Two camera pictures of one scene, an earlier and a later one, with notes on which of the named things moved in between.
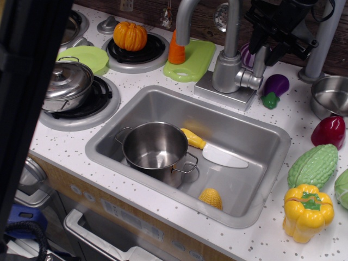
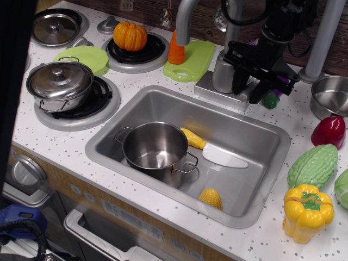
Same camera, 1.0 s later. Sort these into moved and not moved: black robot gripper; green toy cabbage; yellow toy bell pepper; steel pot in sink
Moved: black robot gripper
Not moved: yellow toy bell pepper; green toy cabbage; steel pot in sink
